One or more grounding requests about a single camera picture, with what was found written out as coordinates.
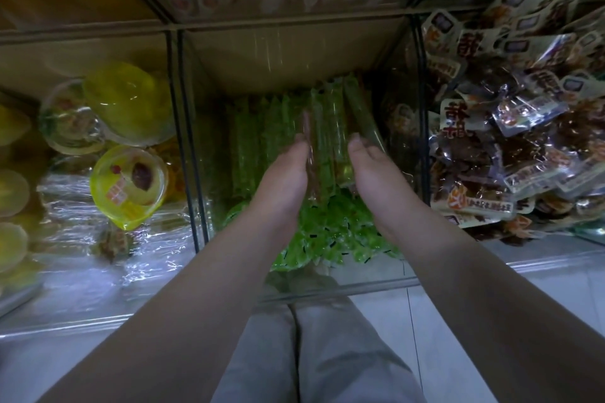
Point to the person's left hand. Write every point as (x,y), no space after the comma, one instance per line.
(284,185)

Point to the person's right hand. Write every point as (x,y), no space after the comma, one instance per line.
(383,190)

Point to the pile of green jelly sticks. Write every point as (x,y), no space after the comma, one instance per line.
(255,133)

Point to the pile of brown snack packets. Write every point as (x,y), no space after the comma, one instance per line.
(510,133)

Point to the person's left forearm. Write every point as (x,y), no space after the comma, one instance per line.
(180,322)

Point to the person's right forearm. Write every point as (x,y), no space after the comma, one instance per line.
(492,313)

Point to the light grey shorts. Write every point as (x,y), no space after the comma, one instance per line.
(331,360)

